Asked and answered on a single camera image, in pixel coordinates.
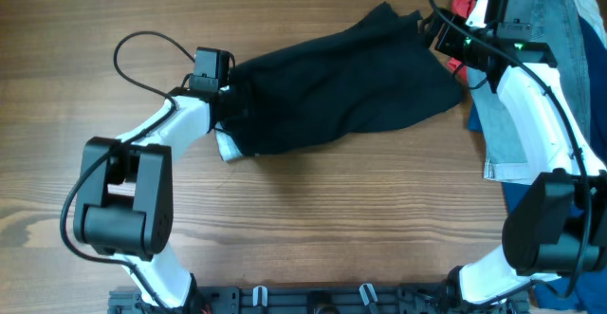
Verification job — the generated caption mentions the black shorts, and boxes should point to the black shorts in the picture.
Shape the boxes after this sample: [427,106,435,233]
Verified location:
[216,3,463,161]

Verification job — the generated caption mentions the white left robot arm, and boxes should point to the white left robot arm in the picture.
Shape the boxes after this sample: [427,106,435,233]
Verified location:
[60,86,250,313]

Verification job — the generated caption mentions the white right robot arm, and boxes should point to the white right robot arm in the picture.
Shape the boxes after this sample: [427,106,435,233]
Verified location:
[419,9,606,312]

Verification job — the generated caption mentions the red garment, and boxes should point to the red garment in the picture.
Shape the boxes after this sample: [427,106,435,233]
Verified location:
[447,0,476,82]

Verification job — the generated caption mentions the light denim shorts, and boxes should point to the light denim shorts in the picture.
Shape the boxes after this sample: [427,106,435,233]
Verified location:
[468,0,602,185]

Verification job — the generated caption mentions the blue garment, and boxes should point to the blue garment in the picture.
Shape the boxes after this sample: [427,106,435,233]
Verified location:
[468,15,606,314]

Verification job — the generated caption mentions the black mounting rail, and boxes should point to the black mounting rail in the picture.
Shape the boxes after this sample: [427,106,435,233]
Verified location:
[107,283,531,314]

